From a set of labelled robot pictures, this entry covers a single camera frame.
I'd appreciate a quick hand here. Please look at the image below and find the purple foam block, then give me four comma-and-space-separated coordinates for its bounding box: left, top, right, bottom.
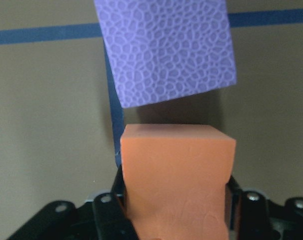
94, 0, 237, 109

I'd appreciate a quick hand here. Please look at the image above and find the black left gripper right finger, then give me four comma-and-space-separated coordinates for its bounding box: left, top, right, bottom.
225, 176, 272, 240

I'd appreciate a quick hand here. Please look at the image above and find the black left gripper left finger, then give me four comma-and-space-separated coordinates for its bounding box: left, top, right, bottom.
92, 166, 139, 240

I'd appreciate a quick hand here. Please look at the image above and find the orange foam block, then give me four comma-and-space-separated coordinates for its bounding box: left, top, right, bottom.
120, 124, 236, 240

